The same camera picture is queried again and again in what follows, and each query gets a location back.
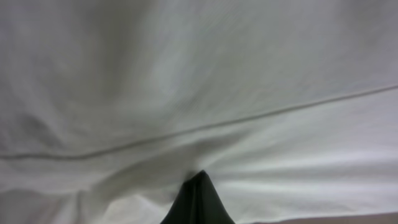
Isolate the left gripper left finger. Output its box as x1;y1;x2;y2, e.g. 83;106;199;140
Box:
161;177;196;224

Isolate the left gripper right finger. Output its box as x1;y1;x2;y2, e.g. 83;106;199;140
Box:
195;171;234;224

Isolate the white t-shirt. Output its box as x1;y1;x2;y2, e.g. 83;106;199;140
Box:
1;0;397;223

